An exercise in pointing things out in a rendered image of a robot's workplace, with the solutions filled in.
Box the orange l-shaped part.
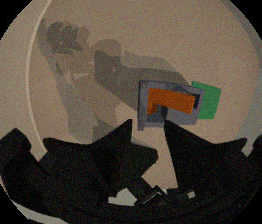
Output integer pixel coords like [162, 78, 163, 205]
[147, 88, 195, 115]

